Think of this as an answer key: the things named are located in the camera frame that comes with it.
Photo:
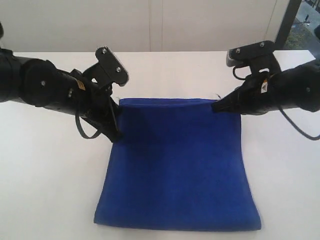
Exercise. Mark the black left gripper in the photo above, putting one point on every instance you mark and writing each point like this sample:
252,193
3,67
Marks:
77,94

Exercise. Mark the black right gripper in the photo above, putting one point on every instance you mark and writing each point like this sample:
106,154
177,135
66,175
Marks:
248,99

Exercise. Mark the blue towel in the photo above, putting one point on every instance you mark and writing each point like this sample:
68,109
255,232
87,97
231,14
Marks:
178,166

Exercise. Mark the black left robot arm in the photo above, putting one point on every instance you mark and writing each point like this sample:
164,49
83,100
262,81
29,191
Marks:
34,82

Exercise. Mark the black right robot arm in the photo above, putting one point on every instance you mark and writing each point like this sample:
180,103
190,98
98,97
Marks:
297,87

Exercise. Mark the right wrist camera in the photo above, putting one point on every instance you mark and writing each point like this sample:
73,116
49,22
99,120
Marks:
257,56

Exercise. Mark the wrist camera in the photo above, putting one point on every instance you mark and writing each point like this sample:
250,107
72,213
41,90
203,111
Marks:
257,56
107,70

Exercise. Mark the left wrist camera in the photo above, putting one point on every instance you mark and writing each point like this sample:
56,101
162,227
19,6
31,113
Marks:
107,70

